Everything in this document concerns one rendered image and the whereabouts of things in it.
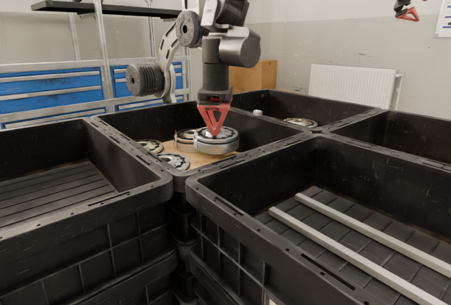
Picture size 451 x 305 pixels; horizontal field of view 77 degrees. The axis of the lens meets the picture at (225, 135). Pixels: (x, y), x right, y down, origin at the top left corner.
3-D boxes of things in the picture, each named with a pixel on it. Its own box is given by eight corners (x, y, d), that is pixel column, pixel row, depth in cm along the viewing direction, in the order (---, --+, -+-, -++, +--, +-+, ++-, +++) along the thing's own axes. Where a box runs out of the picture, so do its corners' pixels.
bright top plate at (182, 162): (129, 164, 58) (129, 161, 57) (172, 151, 64) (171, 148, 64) (154, 181, 51) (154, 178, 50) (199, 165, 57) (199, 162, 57)
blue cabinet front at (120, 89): (117, 130, 254) (109, 66, 236) (184, 116, 301) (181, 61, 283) (119, 131, 252) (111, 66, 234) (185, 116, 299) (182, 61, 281)
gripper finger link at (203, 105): (231, 129, 67) (232, 89, 64) (229, 140, 61) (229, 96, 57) (203, 127, 68) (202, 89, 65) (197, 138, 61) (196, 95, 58)
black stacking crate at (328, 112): (198, 138, 87) (197, 101, 83) (265, 121, 105) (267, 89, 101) (310, 187, 58) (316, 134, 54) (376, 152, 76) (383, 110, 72)
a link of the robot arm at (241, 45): (235, 14, 63) (207, -3, 56) (278, 12, 55) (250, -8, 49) (222, 68, 64) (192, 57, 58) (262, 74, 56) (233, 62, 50)
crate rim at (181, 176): (89, 125, 66) (87, 115, 65) (196, 107, 84) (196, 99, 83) (180, 195, 36) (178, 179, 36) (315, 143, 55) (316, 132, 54)
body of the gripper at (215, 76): (232, 93, 67) (232, 60, 64) (228, 103, 57) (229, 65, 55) (205, 92, 68) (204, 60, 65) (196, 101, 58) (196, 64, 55)
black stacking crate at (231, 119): (96, 164, 69) (88, 118, 65) (198, 138, 87) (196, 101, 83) (184, 255, 40) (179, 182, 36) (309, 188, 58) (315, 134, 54)
